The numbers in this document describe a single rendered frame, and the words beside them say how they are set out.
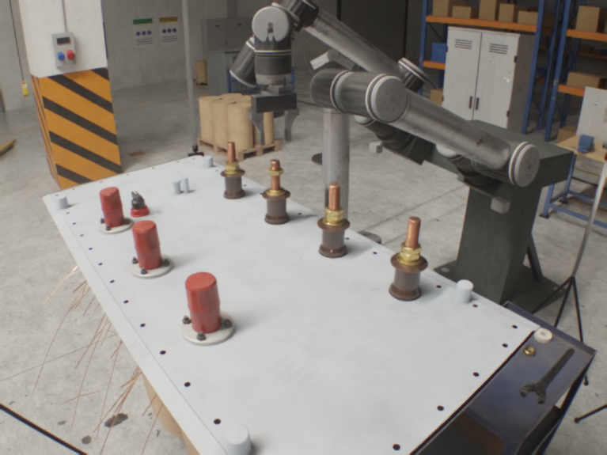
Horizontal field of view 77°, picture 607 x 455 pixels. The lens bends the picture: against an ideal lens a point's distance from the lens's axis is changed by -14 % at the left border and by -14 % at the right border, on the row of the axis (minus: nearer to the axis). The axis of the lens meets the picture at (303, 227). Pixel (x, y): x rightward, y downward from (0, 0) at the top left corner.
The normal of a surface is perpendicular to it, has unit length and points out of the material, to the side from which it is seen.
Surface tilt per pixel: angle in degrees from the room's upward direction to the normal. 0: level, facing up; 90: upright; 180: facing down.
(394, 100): 87
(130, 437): 0
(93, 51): 90
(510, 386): 0
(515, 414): 0
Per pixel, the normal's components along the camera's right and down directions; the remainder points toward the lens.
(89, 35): 0.64, 0.35
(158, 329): 0.00, -0.89
